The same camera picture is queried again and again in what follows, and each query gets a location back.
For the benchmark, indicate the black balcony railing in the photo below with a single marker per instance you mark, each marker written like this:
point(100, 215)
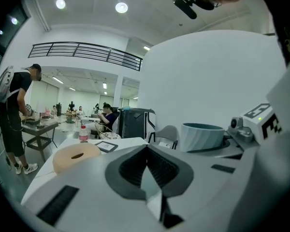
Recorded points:
point(87, 53)

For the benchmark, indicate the black side table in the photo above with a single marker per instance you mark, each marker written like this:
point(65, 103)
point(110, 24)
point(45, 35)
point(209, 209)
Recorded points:
point(38, 141)

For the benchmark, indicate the black white striped crate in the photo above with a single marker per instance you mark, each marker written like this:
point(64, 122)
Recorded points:
point(133, 124)

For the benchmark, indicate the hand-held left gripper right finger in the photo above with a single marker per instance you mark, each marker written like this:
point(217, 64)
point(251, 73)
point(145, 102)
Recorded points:
point(203, 192)

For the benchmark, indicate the black picture frame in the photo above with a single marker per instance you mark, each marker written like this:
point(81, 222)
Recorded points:
point(106, 147)

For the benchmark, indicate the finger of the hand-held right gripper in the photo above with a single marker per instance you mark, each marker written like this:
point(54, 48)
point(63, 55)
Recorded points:
point(233, 149)

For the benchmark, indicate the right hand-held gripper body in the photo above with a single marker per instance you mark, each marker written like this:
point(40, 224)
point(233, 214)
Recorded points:
point(256, 121)

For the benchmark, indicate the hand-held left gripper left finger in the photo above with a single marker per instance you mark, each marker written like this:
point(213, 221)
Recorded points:
point(91, 192)

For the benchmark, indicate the person's black printed shirt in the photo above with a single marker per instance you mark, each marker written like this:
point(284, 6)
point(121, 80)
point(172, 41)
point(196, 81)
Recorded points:
point(288, 33)

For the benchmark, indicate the floral woven bag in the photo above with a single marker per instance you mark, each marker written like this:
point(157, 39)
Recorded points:
point(108, 135)

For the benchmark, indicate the beige round woven box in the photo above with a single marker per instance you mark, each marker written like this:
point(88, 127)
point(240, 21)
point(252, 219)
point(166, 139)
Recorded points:
point(62, 162)

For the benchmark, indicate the white printed box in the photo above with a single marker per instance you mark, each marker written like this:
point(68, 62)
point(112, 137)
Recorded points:
point(164, 144)

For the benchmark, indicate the round ceiling light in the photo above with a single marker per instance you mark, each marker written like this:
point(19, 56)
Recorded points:
point(60, 4)
point(121, 7)
point(14, 21)

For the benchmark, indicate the grey upholstered chair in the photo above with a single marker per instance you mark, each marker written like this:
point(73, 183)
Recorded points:
point(168, 133)

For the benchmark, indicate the red-capped soda bottle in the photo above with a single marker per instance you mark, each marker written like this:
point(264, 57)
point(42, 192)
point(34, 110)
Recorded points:
point(83, 134)

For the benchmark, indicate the black head camera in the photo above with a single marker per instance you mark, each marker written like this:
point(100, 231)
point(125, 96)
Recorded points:
point(186, 7)

